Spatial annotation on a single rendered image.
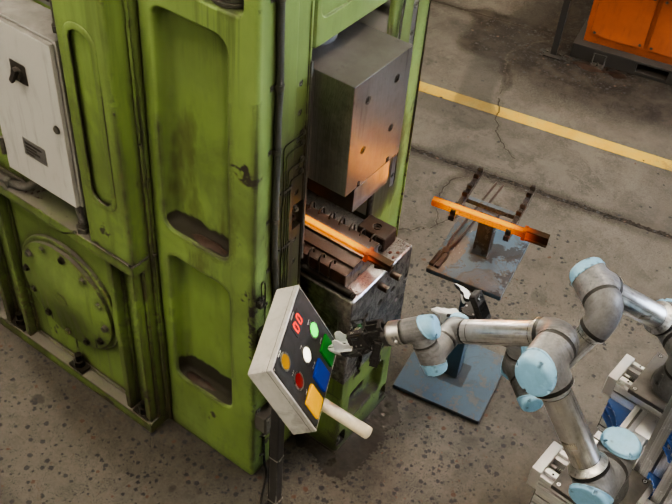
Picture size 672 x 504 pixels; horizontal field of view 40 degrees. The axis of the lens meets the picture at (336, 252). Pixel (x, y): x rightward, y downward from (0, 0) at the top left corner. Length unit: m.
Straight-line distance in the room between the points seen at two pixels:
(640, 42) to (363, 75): 3.88
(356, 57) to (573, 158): 2.95
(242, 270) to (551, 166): 2.83
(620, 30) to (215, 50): 4.10
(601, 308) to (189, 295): 1.43
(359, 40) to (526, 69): 3.47
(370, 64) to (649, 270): 2.59
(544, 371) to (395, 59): 0.98
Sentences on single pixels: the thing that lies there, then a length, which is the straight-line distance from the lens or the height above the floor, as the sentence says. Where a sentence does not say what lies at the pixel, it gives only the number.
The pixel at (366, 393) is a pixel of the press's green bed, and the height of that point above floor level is 0.15.
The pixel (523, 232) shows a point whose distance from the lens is 3.31.
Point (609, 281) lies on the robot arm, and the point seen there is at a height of 1.28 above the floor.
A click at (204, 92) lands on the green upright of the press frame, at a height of 1.68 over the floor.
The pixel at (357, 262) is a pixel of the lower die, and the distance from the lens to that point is 3.16.
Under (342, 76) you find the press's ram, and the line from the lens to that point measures 2.63.
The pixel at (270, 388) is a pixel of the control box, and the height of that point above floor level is 1.12.
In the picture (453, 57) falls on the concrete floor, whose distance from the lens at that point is 6.17.
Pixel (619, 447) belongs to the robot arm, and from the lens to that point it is 2.78.
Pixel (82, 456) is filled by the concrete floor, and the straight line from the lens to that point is 3.90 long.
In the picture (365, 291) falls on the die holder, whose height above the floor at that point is 0.91.
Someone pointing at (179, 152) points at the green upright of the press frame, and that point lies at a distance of 2.92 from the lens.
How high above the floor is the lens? 3.20
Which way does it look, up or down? 44 degrees down
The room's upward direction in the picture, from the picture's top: 5 degrees clockwise
